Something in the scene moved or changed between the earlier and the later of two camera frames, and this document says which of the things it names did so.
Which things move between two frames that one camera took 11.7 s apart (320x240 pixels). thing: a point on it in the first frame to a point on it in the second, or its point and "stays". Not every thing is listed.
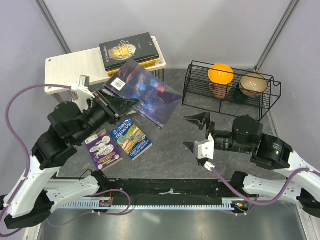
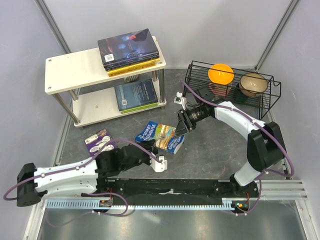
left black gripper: [114, 106] to [150, 146]
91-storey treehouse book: [131, 138] to [163, 134]
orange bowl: [221, 74] stays
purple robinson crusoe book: [156, 101] to [132, 46]
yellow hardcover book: [145, 64] stays
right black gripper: [199, 119] to [182, 129]
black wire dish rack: [230, 91] stays
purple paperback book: [103, 150] stays
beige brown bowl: [252, 84] stays
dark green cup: [238, 95] stays
